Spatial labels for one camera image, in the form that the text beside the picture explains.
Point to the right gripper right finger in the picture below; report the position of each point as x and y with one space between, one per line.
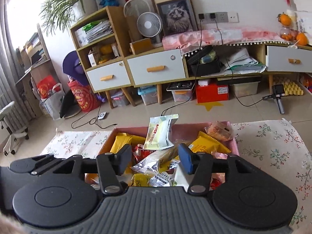
199 165

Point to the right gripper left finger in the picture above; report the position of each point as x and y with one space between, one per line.
109 166

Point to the yellow snack packet with label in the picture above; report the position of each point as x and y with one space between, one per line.
207 144

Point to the large yellow snack packet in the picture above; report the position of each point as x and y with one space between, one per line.
124 138

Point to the red white candy packet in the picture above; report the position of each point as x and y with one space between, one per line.
139 153

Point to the white newspaper print snack packet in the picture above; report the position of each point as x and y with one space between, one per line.
160 169

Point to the orange white snack packet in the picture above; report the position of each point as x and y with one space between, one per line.
221 131

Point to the pale yellow white snack packet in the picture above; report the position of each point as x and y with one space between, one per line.
159 133

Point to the pink snack packet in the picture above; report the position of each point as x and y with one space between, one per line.
220 156

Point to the pink cardboard box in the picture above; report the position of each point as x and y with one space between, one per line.
93 178

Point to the red gift bag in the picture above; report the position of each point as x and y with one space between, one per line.
84 96

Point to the red cardboard box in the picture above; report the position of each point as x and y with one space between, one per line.
212 93

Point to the floral tablecloth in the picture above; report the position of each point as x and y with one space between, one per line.
273 146

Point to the black storage box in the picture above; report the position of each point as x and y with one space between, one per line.
203 62

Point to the purple plush toy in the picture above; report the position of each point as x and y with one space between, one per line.
72 67

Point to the yellow egg tray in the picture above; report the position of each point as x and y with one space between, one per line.
291 88

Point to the long low tv cabinet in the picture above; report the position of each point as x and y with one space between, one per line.
254 58

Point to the pink floral cloth runner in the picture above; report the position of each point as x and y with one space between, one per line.
191 41

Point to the wooden white drawer cabinet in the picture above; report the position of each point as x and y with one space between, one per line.
154 67

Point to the white desk fan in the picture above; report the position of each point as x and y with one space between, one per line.
150 25

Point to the framed cat picture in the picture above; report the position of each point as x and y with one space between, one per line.
177 16

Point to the orange fruit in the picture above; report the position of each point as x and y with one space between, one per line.
301 39

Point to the potted green plant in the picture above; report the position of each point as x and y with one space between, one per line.
57 15

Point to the black handheld camera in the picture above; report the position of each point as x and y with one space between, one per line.
277 93

